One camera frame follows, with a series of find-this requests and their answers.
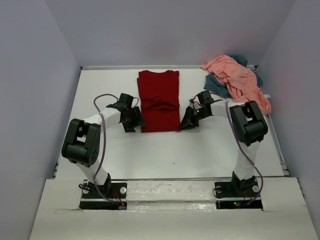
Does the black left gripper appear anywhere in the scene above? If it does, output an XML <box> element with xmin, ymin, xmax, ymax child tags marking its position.
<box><xmin>121</xmin><ymin>106</ymin><xmax>146</xmax><ymax>133</ymax></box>

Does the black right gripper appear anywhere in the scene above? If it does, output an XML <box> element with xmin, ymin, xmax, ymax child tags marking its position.
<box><xmin>177</xmin><ymin>105</ymin><xmax>209</xmax><ymax>131</ymax></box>

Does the red t shirt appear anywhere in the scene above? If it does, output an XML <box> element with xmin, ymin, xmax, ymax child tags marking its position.
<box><xmin>137</xmin><ymin>70</ymin><xmax>180</xmax><ymax>133</ymax></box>

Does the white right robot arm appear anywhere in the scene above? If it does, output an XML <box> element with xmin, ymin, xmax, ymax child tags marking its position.
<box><xmin>179</xmin><ymin>90</ymin><xmax>269</xmax><ymax>199</ymax></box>

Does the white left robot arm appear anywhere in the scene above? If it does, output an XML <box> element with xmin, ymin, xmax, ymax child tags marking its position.
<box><xmin>61</xmin><ymin>93</ymin><xmax>145</xmax><ymax>201</ymax></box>

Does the teal blue t shirt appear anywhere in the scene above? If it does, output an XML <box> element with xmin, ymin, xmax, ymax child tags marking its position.
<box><xmin>204</xmin><ymin>55</ymin><xmax>263</xmax><ymax>98</ymax></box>

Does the pink t shirt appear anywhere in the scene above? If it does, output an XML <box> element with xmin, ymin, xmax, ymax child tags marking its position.
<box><xmin>201</xmin><ymin>55</ymin><xmax>272</xmax><ymax>115</ymax></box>

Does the aluminium front table rail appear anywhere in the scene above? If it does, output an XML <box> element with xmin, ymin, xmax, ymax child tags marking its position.
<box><xmin>111</xmin><ymin>177</ymin><xmax>232</xmax><ymax>182</ymax></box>

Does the aluminium table rail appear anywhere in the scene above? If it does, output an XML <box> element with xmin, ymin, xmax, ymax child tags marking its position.
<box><xmin>79</xmin><ymin>64</ymin><xmax>260</xmax><ymax>71</ymax></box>
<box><xmin>266</xmin><ymin>114</ymin><xmax>291</xmax><ymax>177</ymax></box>
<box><xmin>111</xmin><ymin>177</ymin><xmax>232</xmax><ymax>182</ymax></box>

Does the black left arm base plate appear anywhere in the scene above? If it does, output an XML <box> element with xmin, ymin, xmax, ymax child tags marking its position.
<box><xmin>78</xmin><ymin>180</ymin><xmax>128</xmax><ymax>211</ymax></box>

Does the aluminium back table rail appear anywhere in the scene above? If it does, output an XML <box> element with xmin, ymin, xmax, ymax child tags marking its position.
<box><xmin>79</xmin><ymin>64</ymin><xmax>260</xmax><ymax>71</ymax></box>

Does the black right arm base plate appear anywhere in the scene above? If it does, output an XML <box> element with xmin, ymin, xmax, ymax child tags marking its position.
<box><xmin>212</xmin><ymin>181</ymin><xmax>263</xmax><ymax>210</ymax></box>

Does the aluminium right table rail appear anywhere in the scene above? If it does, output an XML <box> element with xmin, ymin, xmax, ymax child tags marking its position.
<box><xmin>266</xmin><ymin>114</ymin><xmax>291</xmax><ymax>177</ymax></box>

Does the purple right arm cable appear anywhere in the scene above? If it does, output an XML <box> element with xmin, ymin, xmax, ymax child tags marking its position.
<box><xmin>209</xmin><ymin>92</ymin><xmax>264</xmax><ymax>206</ymax></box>

